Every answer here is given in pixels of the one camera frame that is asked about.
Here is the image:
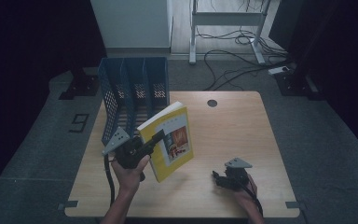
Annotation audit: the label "person's left hand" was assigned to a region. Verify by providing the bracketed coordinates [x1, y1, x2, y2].
[110, 154, 152, 196]

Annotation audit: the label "yellow book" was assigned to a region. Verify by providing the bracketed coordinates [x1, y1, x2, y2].
[136, 101, 196, 184]

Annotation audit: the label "white cabinet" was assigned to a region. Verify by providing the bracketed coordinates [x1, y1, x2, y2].
[89, 0, 173, 54]

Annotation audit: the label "white power strip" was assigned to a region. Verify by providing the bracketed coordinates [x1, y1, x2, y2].
[267, 65, 290, 76]

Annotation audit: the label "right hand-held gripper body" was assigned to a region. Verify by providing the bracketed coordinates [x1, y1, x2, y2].
[221, 157, 253, 191]

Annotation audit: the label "white desk frame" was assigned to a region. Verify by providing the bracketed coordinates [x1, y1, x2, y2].
[188, 0, 273, 65]

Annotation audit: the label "black stand base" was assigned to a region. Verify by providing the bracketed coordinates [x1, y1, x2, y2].
[274, 68, 325, 101]
[58, 68, 101, 101]

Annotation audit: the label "thick black gripper cable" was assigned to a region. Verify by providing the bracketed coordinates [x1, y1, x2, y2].
[103, 153, 117, 209]

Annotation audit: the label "black floor cables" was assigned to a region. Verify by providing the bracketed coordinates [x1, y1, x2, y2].
[195, 0, 292, 91]

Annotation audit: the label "person's right hand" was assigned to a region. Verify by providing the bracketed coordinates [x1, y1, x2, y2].
[233, 173, 259, 212]

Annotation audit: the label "blue file rack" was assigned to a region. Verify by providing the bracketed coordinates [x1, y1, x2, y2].
[97, 56, 171, 147]

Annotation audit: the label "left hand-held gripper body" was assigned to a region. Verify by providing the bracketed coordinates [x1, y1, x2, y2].
[102, 126, 155, 171]

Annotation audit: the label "grey tape piece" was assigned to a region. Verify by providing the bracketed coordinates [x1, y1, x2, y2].
[284, 201, 306, 210]

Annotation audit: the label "dark curtain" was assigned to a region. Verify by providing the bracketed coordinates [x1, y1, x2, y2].
[0, 0, 107, 206]
[268, 0, 358, 164]

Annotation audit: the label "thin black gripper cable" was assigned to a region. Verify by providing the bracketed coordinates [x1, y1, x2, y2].
[241, 181, 265, 217]

